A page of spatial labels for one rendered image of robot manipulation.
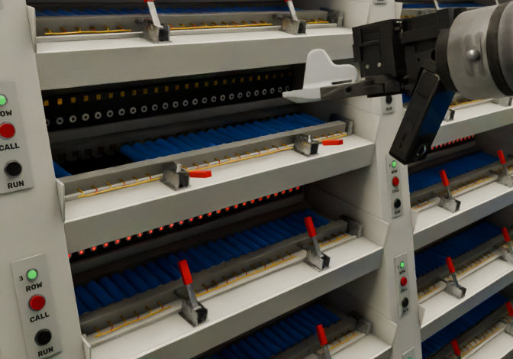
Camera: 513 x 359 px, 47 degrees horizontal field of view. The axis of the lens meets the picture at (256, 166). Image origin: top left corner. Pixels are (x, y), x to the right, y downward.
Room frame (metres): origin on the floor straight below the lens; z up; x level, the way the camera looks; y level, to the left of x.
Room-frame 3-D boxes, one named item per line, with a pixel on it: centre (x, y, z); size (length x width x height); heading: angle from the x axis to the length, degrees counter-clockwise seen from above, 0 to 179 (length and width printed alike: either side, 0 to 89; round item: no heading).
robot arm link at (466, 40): (0.60, -0.24, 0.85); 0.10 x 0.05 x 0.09; 131
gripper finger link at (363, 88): (0.68, -0.13, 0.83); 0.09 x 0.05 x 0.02; 77
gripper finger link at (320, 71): (0.70, -0.08, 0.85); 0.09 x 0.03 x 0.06; 77
